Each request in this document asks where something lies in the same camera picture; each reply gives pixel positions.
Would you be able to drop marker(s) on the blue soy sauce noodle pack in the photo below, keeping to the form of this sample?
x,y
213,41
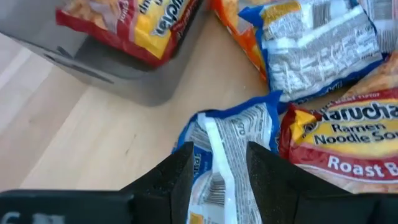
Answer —
x,y
224,146
382,21
317,53

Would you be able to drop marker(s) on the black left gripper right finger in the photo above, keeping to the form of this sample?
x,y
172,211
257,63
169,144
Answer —
x,y
280,193

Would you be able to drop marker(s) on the orange chicken noodle pack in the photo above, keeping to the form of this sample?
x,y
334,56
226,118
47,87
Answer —
x,y
245,40

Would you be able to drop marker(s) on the gray plastic bin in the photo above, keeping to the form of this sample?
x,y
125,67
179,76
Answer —
x,y
102,71

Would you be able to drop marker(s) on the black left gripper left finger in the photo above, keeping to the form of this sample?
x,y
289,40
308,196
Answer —
x,y
168,193

